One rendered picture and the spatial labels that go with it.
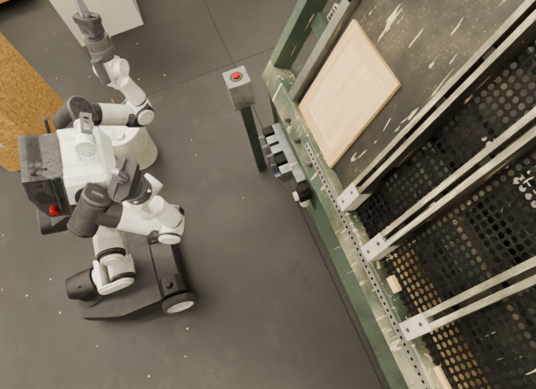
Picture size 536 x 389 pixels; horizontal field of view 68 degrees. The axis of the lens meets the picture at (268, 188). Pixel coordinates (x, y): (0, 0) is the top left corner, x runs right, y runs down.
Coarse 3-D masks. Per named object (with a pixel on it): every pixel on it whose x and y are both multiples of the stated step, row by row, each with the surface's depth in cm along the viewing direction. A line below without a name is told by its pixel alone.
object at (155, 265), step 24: (144, 240) 251; (144, 264) 244; (168, 264) 240; (72, 288) 224; (96, 288) 227; (144, 288) 237; (168, 288) 230; (96, 312) 234; (120, 312) 233; (144, 312) 242
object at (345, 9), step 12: (336, 12) 163; (348, 12) 160; (336, 24) 163; (324, 36) 170; (336, 36) 168; (324, 48) 172; (312, 60) 178; (312, 72) 182; (300, 84) 187; (300, 96) 194
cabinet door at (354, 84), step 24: (336, 48) 167; (360, 48) 156; (336, 72) 169; (360, 72) 157; (384, 72) 146; (312, 96) 184; (336, 96) 170; (360, 96) 158; (384, 96) 147; (312, 120) 185; (336, 120) 171; (360, 120) 158; (336, 144) 172
